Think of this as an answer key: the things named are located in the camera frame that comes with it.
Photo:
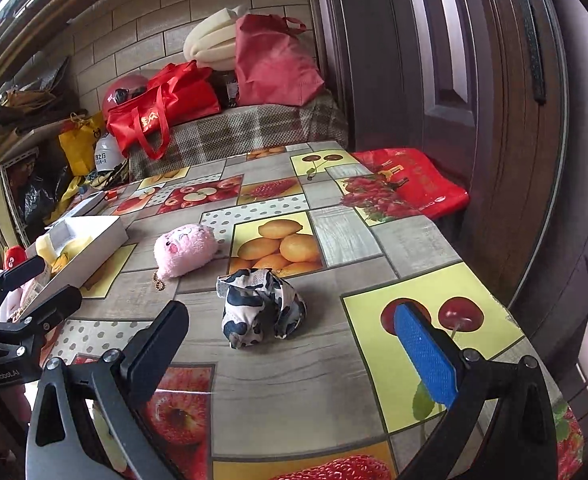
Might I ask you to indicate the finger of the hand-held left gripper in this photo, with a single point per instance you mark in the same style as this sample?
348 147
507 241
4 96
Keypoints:
56 307
18 275

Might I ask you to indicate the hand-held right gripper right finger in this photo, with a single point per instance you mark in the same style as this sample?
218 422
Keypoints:
424 355

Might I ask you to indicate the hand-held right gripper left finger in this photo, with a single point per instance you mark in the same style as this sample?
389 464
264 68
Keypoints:
158 340

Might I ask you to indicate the red plush toy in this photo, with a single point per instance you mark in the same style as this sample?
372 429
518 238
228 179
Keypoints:
13 257

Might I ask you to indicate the pale yellow foam ball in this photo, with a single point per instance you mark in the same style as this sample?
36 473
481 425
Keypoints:
48 245

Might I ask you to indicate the white cardboard box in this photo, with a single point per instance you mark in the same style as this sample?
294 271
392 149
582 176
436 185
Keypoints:
98 240

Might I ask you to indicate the cow print cloth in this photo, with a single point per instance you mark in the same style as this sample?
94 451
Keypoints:
259 310

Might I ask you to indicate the yellow and green sponge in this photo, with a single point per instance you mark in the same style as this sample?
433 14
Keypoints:
61 263

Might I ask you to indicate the flat white box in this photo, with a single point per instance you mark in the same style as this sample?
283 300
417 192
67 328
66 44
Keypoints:
81 207

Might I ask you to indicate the pink plush pig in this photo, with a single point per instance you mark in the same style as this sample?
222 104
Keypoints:
186 250

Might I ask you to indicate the cluttered shelf rack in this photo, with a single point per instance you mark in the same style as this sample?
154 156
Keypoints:
18 170

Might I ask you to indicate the fruit print tablecloth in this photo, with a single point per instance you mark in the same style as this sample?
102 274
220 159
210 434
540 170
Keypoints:
334 270

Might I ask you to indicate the yellow bag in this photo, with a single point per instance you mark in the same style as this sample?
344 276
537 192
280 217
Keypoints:
81 147

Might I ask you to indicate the white jar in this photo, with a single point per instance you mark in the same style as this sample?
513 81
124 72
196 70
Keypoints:
106 152

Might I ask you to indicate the flat red printed bag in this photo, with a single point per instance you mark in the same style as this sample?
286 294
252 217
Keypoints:
419 180

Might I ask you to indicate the red helmet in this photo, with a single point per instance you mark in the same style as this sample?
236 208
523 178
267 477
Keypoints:
116 92

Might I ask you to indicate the plaid blanket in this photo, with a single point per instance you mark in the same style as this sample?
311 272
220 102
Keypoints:
254 130

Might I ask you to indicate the bright red tote bag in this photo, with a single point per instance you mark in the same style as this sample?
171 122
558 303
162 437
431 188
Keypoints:
173 100

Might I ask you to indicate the brown panelled door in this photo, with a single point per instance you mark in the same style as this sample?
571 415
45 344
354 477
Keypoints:
424 60

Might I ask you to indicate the pale red fabric bag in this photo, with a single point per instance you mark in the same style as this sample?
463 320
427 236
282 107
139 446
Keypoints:
274 65

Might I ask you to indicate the cream foam roll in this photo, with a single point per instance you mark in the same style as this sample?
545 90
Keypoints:
213 40

